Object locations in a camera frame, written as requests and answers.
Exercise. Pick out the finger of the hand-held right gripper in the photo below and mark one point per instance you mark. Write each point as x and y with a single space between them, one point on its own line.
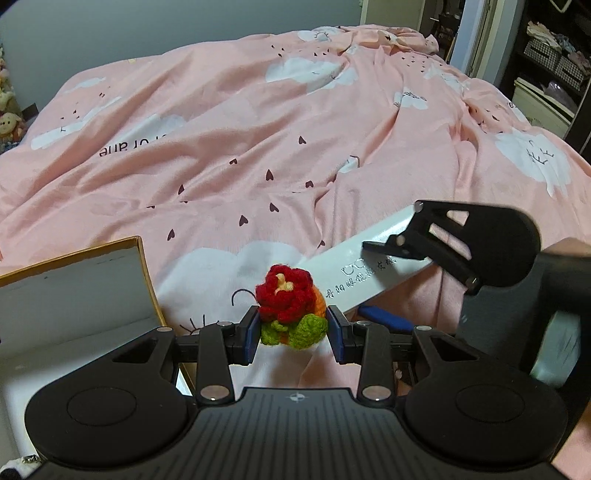
383 318
410 243

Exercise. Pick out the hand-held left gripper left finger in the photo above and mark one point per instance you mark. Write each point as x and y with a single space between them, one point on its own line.
251 336

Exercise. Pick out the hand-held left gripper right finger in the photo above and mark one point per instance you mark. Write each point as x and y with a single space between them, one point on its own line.
335 338

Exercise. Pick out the red orange crocheted flower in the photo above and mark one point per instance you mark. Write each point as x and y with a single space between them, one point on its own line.
286 295

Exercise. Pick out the white cardboard box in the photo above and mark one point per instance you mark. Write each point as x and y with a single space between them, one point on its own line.
69 295

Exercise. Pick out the white floral storage box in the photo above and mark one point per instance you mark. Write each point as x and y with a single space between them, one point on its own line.
540 108

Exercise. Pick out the pink cloud print blanket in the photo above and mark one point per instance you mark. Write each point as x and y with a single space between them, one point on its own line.
207 138

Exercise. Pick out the dark wardrobe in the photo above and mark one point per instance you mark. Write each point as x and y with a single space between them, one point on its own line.
545 27

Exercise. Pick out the white door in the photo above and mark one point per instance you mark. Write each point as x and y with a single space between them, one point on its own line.
369 14

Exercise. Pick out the pile of plush toys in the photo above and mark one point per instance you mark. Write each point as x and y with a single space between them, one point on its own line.
8 124

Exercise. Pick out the white door frame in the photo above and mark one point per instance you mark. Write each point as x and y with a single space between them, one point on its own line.
471 37

